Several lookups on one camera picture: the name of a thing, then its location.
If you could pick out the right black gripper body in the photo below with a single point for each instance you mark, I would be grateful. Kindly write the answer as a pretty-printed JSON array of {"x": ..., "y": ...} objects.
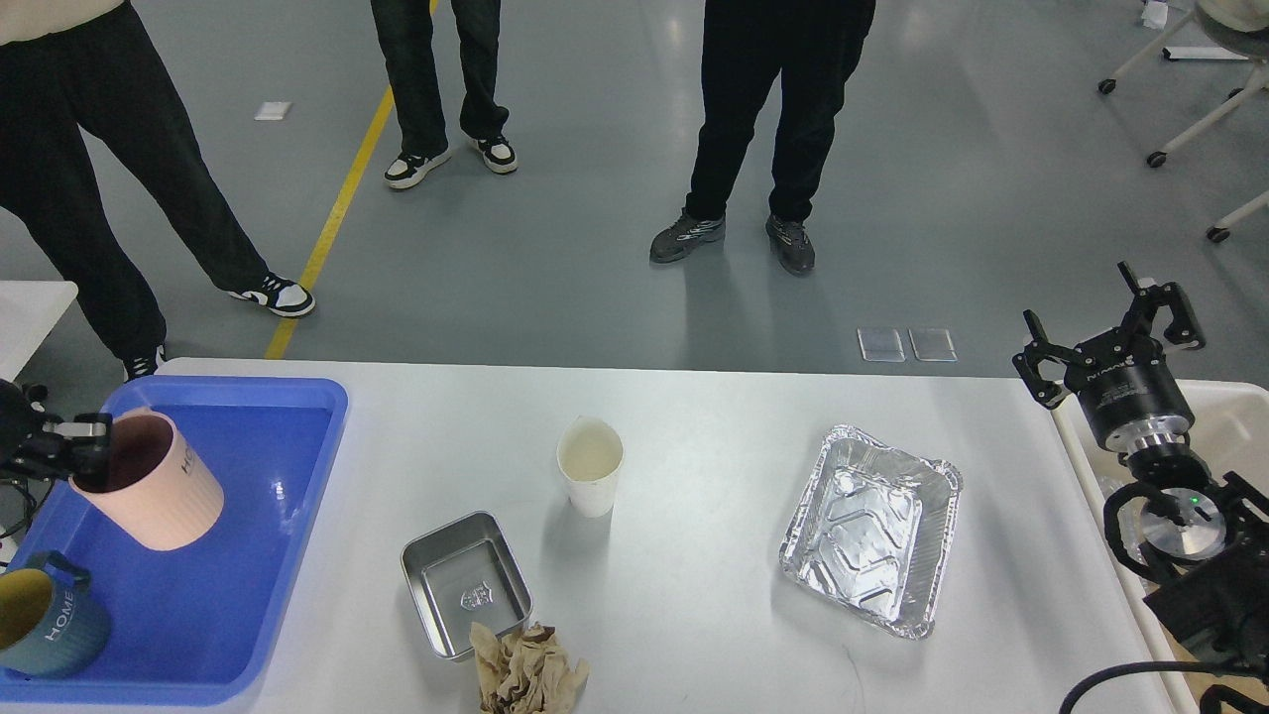
[{"x": 1127, "y": 393}]

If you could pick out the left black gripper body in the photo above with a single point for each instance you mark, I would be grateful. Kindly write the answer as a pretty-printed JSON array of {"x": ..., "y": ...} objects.
[{"x": 20, "y": 418}]

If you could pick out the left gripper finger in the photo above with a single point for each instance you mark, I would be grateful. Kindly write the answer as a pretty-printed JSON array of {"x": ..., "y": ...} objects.
[
  {"x": 50, "y": 462},
  {"x": 83, "y": 428}
]

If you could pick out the pink ribbed mug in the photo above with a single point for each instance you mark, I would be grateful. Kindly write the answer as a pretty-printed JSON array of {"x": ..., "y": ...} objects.
[{"x": 156, "y": 487}]

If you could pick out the aluminium foil tray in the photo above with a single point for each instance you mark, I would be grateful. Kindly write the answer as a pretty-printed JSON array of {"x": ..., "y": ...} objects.
[{"x": 872, "y": 530}]

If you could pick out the stainless steel square tray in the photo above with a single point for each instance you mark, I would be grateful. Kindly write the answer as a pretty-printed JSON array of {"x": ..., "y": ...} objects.
[{"x": 461, "y": 574}]

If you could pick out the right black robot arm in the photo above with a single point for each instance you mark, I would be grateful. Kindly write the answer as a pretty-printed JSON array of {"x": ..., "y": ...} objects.
[{"x": 1199, "y": 540}]

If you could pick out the white side table left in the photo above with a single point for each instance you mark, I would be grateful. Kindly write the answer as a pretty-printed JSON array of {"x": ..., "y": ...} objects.
[{"x": 29, "y": 311}]

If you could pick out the clear floor plate right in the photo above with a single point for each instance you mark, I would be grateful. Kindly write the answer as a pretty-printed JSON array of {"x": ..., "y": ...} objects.
[{"x": 933, "y": 345}]

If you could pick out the clear floor plate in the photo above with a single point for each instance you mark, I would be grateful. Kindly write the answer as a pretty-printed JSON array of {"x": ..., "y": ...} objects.
[
  {"x": 933, "y": 345},
  {"x": 883, "y": 345}
]

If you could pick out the teal yellow HOME mug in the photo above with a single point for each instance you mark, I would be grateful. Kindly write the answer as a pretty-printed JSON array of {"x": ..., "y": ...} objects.
[{"x": 50, "y": 625}]

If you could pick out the clear floor plate left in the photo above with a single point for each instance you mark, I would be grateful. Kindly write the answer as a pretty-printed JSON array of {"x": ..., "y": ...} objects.
[{"x": 883, "y": 345}]

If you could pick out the blue plastic tray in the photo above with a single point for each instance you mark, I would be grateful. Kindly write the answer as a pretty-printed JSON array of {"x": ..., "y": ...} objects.
[{"x": 195, "y": 626}]

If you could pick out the white rolling chair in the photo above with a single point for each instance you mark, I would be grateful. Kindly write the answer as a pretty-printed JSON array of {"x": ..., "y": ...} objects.
[{"x": 1181, "y": 99}]

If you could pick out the white paper on floor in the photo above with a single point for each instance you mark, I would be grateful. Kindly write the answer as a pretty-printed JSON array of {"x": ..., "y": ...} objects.
[{"x": 272, "y": 111}]

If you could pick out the white paper cup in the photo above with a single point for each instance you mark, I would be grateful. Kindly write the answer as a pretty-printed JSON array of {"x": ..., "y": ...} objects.
[{"x": 589, "y": 456}]

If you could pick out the crumpled brown paper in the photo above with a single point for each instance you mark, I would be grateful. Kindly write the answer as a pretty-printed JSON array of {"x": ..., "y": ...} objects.
[{"x": 526, "y": 671}]

